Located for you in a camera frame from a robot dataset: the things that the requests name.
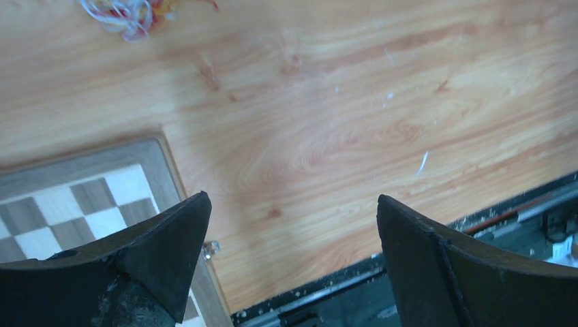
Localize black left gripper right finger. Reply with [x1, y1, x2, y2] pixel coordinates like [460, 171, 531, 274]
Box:
[377, 195, 577, 326]

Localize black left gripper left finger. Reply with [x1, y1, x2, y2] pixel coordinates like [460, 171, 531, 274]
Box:
[1, 191, 212, 326]

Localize red yellow white cables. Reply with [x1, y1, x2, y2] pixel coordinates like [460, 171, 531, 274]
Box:
[77, 0, 220, 42]

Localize wooden chessboard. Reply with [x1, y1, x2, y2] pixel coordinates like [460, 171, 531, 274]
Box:
[1, 138, 231, 326]

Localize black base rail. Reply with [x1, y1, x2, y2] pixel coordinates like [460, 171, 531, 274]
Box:
[231, 173, 577, 326]

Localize small white wire scrap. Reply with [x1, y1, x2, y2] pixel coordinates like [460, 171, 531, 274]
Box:
[416, 151, 429, 176]

